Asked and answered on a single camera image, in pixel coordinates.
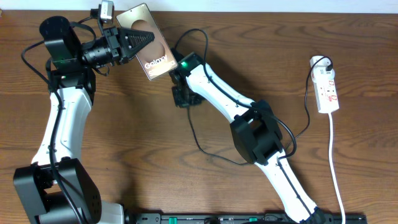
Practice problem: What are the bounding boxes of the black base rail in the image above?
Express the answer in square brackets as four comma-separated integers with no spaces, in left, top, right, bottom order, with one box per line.
[124,212,368,224]

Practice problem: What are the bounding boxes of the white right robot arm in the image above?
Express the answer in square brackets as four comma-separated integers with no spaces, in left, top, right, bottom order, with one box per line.
[170,49,327,223]

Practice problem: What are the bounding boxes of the white USB charger plug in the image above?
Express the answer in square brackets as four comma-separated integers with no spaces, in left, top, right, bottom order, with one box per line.
[320,64,335,79]

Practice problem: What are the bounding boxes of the white power strip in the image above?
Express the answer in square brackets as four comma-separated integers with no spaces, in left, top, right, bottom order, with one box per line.
[310,55,340,114]

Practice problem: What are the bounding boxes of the gold Galaxy smartphone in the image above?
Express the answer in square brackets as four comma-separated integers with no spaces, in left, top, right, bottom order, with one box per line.
[116,3,178,80]

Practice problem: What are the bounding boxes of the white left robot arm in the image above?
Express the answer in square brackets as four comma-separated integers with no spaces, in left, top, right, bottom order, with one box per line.
[13,16,154,223]

